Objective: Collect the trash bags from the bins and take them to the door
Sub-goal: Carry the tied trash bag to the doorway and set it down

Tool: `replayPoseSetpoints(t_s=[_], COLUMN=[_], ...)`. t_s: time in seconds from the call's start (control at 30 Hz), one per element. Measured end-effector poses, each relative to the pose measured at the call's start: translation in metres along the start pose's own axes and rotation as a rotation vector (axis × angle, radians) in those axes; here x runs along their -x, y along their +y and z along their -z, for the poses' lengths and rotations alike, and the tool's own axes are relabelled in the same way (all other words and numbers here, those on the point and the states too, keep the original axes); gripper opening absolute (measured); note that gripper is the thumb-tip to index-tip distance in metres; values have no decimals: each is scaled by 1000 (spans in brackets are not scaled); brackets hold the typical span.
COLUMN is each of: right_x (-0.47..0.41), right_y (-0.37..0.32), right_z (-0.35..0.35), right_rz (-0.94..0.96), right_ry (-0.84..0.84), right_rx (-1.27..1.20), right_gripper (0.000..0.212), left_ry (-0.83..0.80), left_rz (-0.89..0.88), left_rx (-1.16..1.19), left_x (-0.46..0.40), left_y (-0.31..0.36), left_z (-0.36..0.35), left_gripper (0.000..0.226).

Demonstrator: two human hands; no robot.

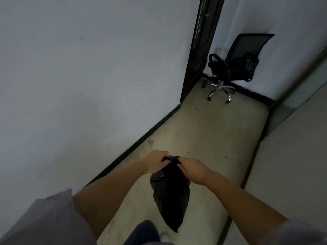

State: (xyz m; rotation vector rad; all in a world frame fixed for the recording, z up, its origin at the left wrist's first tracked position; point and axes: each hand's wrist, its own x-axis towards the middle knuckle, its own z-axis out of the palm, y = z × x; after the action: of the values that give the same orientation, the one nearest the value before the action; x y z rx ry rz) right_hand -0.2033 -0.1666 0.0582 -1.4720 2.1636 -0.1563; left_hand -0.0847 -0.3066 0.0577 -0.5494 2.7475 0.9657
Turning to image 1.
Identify person's right hand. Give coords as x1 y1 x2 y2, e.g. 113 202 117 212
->
177 157 214 186

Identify person's left hand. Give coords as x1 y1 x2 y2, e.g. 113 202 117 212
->
143 150 171 174

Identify black plastic garbage bag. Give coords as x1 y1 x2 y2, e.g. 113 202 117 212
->
149 155 191 233

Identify person's right forearm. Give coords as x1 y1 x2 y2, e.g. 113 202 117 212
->
204 169 289 245

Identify person's left forearm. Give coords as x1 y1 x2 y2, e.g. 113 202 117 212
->
73 159 149 241

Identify person's dark blue trousers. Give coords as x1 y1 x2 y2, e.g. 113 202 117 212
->
123 220 174 245

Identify black mesh office chair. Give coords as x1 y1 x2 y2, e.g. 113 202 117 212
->
202 33 275 104

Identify person's grey shirt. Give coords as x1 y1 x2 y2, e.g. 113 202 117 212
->
0 189 97 245

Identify black door frame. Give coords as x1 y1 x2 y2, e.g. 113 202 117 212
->
180 0 226 103

